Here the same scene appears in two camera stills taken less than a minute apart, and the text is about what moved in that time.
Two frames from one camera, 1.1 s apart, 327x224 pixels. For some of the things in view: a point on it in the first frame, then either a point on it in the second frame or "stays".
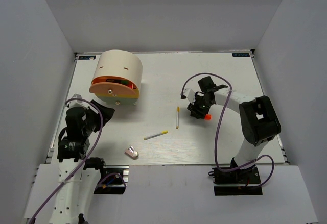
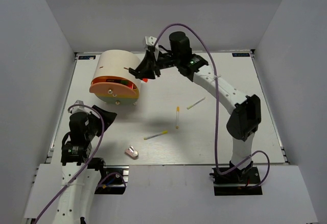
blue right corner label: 240,54 stays
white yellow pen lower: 153,135 stays
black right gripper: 200,113 to 152,63
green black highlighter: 124,81 stays
